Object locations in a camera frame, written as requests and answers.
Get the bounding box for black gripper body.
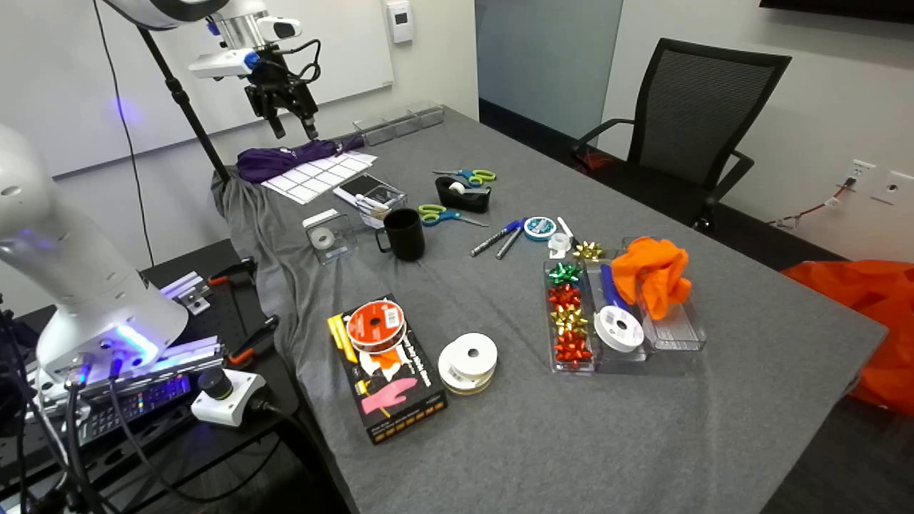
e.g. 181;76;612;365
243;47;323;118

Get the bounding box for grey robot base box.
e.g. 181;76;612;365
36;338;232;451

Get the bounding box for clear box with gold item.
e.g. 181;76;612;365
359;200;393;231

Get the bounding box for gold gift bow in box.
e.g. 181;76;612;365
552;310;588;338

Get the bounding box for clear box of bows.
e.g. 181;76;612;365
542;260;600;378

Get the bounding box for clear plastic organizer box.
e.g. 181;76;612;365
579;257;708;373

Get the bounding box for purple cloth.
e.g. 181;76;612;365
235;134;369;185

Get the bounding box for black tripod pole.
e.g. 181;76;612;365
133;23;235;184

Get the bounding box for black and white card pack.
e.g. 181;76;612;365
332;173;408;221

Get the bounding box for black mug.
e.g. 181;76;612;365
372;207;429;267

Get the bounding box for green and blue scissors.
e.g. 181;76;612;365
453;165;499;193

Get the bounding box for black tape dispenser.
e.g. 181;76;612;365
435;174;495;218

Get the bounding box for blue and yellow scissors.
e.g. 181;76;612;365
415;200;488;231

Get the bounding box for orange ribbon spool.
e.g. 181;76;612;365
343;298;410;357

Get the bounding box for blue tape roll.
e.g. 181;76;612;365
519;214;560;243

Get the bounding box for blue grey door panel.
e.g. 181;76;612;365
475;0;626;140

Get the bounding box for white emergency stop button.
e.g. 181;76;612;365
189;365;269;428

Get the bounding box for thick white ribbon spool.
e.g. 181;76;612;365
435;333;499;397

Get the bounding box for green gift bow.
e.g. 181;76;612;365
545;263;582;288

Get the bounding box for loose gold gift bow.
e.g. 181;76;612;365
572;240;608;267

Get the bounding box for red gift bow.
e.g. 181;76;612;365
553;333;593;368
548;283;585;315

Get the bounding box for black equipment cart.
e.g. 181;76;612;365
0;238;325;514

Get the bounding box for thin white ribbon spool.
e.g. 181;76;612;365
590;304;652;357

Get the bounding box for orange crumpled cloth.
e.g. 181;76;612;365
608;234;695;324

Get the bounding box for black office chair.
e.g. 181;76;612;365
569;37;795;231

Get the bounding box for grey table cloth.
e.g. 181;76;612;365
211;104;887;514

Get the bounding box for orange plastic bag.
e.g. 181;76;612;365
782;257;914;417

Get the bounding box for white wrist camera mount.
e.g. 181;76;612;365
186;44;266;83

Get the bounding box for white wall thermostat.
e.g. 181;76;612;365
383;0;418;48

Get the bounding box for silver metal bracket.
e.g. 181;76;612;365
153;270;215;318

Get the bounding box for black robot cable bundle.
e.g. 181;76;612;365
0;313;131;514

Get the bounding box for thin wall outlet cable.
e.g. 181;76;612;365
768;181;859;231

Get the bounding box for black wall screen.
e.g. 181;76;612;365
756;0;914;26

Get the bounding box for white wall outlet box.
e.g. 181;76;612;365
839;155;914;208

